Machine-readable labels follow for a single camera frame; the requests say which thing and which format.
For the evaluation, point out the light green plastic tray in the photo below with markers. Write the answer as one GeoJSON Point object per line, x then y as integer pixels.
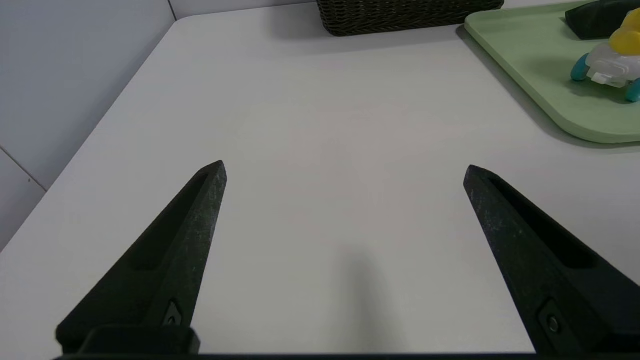
{"type": "Point", "coordinates": [530, 60]}

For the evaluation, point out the yellow duck toy car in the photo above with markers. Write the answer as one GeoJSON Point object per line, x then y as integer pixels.
{"type": "Point", "coordinates": [612, 65]}

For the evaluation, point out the dark brown wicker basket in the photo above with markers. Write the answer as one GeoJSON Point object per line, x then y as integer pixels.
{"type": "Point", "coordinates": [400, 17]}

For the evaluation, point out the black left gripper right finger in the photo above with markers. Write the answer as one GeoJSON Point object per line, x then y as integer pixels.
{"type": "Point", "coordinates": [540, 280]}

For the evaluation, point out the black soft pouch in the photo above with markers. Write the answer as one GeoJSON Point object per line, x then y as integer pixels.
{"type": "Point", "coordinates": [595, 20]}

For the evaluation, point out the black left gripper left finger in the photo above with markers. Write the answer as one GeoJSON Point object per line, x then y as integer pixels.
{"type": "Point", "coordinates": [175, 260]}

